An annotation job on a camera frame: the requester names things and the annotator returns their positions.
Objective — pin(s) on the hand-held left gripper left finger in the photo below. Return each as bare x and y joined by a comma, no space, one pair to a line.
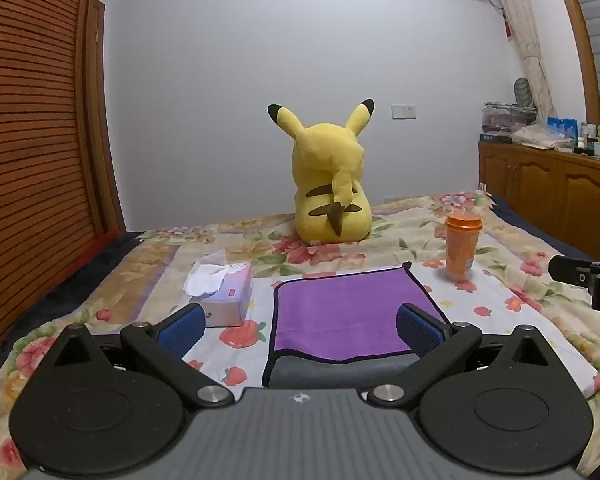
182,329

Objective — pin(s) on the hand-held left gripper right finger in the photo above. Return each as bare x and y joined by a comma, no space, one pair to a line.
420,327

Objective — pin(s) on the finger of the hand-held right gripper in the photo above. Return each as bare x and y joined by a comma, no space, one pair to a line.
567,267

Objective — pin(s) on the purple towel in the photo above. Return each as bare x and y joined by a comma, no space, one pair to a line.
350,310

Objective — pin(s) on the grey towel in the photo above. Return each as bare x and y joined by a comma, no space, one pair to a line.
330,372

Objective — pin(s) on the tissue box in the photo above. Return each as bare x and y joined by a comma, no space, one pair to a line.
225,300

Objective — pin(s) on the wooden cabinet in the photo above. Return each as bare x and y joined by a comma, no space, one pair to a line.
545,190

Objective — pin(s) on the floral blanket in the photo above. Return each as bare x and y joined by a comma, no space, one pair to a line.
130,260

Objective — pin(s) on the orange cup with lid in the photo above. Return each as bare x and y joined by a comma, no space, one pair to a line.
461,250

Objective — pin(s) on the group of small bottles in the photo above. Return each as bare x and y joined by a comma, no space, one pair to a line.
592,140

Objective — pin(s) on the beige cloth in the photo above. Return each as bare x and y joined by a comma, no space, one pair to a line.
537,137

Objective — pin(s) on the blue packet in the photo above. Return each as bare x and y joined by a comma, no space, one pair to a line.
562,127

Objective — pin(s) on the stack of folded clothes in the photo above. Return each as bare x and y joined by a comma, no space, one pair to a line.
507,117

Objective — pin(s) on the yellow plush toy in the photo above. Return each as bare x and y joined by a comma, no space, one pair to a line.
330,180

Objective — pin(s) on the green fan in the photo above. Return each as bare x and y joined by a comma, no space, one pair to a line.
522,92

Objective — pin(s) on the beige curtain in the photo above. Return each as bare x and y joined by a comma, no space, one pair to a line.
527,40

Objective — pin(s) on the wooden louvered wardrobe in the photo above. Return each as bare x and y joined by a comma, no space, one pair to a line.
35,135

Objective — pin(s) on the white wall switch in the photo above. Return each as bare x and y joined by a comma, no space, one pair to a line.
403,111

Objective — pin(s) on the wooden window frame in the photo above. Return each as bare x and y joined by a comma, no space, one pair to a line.
577,35

